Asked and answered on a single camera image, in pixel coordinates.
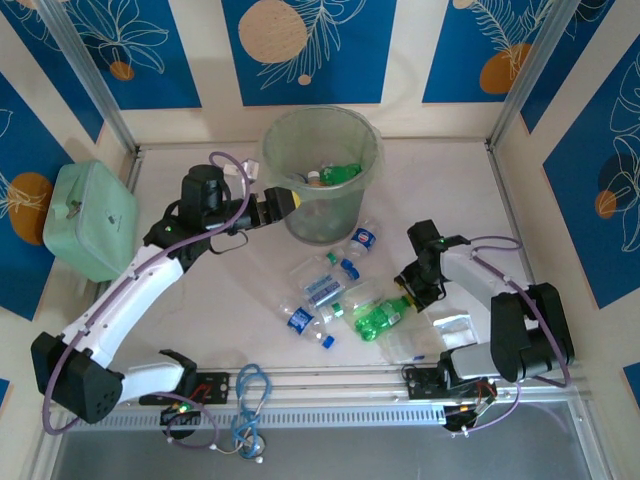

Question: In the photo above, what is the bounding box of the clear Pepsi label bottle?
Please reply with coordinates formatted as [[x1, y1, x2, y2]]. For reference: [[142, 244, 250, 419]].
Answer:
[[347, 217, 384, 261]]

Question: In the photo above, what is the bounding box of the clear bottle round blue label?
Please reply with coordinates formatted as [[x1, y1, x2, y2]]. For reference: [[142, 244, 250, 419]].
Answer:
[[279, 294, 336, 350]]

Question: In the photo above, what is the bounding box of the pale green bin liner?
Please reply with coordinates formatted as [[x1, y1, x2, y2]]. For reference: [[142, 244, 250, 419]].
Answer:
[[257, 106, 386, 206]]

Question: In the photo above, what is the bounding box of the grey round waste bin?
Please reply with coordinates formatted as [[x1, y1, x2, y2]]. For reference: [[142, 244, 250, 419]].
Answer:
[[263, 107, 380, 246]]

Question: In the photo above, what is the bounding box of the silver foil pouch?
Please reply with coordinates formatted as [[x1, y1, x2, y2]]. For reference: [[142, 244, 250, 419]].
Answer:
[[428, 309, 475, 349]]

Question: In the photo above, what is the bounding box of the clear bottle blue cap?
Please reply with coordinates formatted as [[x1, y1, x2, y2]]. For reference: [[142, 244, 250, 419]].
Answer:
[[302, 259, 362, 309]]

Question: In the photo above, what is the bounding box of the mint green zip case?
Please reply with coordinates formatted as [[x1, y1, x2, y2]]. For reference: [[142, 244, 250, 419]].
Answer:
[[42, 159, 141, 284]]

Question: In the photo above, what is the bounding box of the blue stethoscope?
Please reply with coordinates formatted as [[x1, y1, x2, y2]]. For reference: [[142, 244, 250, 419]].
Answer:
[[228, 363, 274, 464]]

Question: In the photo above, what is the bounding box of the aluminium side rail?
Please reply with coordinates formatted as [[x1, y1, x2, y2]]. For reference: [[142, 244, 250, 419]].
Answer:
[[487, 142, 566, 361]]

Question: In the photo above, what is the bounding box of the aluminium mounting rail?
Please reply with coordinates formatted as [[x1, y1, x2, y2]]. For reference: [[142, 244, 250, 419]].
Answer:
[[44, 362, 589, 409]]

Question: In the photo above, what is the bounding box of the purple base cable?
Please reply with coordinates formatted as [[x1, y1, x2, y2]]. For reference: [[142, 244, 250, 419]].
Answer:
[[163, 397, 222, 451], [442, 382, 521, 440]]

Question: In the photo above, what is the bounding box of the grey slotted cable duct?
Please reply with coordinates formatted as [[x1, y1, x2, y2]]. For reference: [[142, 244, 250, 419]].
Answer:
[[62, 404, 449, 432]]

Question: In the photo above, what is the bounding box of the aluminium frame post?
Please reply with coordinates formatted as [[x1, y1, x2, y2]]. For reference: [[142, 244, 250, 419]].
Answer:
[[487, 0, 584, 151], [37, 0, 139, 154]]

